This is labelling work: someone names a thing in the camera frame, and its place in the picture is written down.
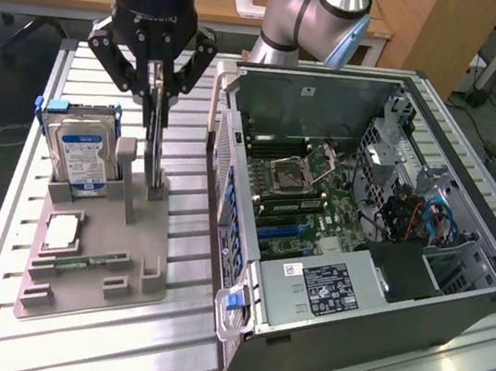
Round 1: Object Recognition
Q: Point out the graphics card with black fan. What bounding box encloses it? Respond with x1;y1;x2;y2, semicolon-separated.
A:
128;57;186;196

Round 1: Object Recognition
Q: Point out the black RAM slot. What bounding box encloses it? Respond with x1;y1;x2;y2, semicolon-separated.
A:
247;145;310;167
246;138;309;161
244;125;308;148
245;131;308;154

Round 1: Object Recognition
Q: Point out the blue expansion slot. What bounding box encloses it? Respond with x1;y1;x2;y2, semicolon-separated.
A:
256;218;310;248

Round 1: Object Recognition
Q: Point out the white paper stack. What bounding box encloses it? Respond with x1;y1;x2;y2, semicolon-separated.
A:
228;0;271;22

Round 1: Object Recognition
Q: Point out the hard disk blue label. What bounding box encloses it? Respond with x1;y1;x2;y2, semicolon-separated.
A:
21;90;127;203

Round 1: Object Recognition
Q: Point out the CPU socket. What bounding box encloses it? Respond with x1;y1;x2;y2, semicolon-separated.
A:
264;152;317;199

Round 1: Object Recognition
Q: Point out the silver CPU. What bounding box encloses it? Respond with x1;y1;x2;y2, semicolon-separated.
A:
42;212;84;255

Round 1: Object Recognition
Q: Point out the perforated metal disk bay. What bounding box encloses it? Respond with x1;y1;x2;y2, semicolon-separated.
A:
348;112;432;212

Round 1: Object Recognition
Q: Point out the green motherboard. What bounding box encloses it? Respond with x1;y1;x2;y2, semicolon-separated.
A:
218;112;404;281

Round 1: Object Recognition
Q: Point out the silver chipset heatsink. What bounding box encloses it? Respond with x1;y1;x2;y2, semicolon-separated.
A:
315;233;345;258

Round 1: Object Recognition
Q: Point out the wooden cabinet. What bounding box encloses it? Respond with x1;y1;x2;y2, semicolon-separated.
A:
372;0;496;108

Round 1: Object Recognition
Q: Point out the blue release latch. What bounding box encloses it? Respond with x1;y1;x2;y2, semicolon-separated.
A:
218;289;246;316

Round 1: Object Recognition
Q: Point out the grey parts rack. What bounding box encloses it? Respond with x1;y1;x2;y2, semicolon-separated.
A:
10;123;190;342

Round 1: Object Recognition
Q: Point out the grey power supply unit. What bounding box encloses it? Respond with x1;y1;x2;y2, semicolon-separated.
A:
248;233;396;345

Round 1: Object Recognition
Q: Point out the white box red button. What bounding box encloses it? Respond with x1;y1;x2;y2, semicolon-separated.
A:
453;48;492;99

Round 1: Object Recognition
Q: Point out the black power adapter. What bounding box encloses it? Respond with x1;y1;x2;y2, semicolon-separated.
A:
462;85;491;111

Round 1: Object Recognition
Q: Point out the black plastic cover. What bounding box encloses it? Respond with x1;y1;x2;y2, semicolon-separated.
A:
360;237;451;310

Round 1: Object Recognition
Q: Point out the black and silver PC case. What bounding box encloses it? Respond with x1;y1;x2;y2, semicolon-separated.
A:
170;44;496;371

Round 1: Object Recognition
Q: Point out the metal socket cover frame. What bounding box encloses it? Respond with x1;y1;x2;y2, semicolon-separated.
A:
299;137;345;194

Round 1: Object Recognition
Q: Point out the black wire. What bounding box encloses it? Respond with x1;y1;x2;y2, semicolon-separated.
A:
341;154;397;244

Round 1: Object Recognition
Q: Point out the red wire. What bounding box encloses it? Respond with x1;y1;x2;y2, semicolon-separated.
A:
401;197;431;245

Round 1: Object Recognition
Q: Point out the blue wire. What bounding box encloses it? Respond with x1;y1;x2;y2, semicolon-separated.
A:
417;191;464;249

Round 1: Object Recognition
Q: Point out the silver disk bay bracket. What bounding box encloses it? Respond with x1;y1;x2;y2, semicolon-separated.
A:
416;230;496;304

